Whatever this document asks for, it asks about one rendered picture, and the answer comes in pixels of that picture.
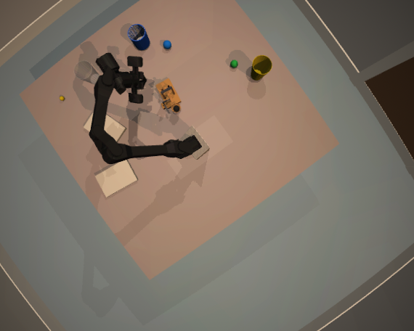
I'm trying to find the olive-yellow waste bin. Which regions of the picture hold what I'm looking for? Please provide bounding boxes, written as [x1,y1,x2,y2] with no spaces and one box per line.
[251,55,272,81]

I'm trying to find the blue ball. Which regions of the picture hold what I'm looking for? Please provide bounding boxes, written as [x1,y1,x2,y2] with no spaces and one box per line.
[163,40,171,49]

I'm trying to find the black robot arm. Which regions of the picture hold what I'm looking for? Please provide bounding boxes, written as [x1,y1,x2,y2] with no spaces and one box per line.
[89,53,202,164]

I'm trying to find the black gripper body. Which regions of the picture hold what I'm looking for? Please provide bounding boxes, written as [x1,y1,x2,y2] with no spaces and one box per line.
[125,56,143,104]

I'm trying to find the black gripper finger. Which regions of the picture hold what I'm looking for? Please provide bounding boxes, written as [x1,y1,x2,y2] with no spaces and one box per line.
[139,71,147,80]
[140,80,147,90]

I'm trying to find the blue mug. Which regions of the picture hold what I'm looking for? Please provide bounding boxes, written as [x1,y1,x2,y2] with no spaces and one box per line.
[128,24,150,51]

